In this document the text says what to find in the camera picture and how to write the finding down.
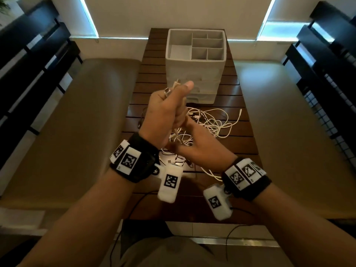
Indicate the person's right hand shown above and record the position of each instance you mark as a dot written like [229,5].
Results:
[205,150]

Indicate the person's left hand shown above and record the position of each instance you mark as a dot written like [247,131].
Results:
[161,113]

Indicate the white drawer organizer box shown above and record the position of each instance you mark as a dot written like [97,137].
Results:
[194,72]

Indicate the person's left forearm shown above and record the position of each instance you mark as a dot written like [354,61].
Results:
[83,219]

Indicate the person's right forearm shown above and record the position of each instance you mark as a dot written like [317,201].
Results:
[300,225]

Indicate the person's dark trouser leg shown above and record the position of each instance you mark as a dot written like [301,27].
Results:
[144,233]

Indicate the wooden slatted table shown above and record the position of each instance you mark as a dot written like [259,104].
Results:
[144,80]

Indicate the black right wristband with markers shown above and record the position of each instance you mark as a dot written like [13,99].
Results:
[247,177]

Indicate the black wristband with markers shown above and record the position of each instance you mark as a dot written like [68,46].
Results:
[136,158]
[247,177]

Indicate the black left wristband with markers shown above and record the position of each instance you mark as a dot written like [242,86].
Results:
[136,158]

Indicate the beige roller blind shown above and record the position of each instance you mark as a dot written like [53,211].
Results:
[69,13]
[178,11]

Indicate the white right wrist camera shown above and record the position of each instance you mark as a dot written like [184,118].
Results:
[217,202]

